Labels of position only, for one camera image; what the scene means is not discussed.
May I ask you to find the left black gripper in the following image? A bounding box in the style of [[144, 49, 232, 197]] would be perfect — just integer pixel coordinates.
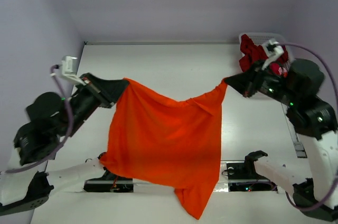
[[66, 71, 134, 136]]

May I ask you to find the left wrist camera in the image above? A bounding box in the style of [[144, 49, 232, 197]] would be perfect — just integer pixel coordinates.
[[50, 56, 86, 86]]

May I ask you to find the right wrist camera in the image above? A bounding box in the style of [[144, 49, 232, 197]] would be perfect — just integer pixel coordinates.
[[261, 39, 284, 70]]

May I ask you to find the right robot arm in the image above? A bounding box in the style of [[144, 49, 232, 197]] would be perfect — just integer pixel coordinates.
[[225, 59, 337, 222]]

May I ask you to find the pink cloth in basket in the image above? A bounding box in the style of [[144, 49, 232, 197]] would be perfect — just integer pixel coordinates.
[[270, 63, 288, 78]]

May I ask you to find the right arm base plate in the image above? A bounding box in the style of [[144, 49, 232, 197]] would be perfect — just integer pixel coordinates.
[[221, 162, 278, 192]]

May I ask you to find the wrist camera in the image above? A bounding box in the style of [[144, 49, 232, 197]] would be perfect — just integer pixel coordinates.
[[50, 56, 86, 86], [261, 39, 284, 70]]

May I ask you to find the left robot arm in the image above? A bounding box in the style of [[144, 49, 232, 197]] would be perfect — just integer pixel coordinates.
[[1, 73, 129, 216]]

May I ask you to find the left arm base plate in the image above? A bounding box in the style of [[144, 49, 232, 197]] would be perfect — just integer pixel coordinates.
[[83, 171, 134, 193]]

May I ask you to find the orange t shirt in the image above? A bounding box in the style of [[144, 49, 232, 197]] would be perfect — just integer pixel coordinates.
[[100, 80, 227, 219]]

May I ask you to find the dark red t shirt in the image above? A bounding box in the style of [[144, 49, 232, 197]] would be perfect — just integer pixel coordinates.
[[239, 34, 289, 72]]

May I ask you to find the white plastic basket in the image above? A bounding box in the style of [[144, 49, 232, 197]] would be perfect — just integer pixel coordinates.
[[238, 32, 293, 71]]

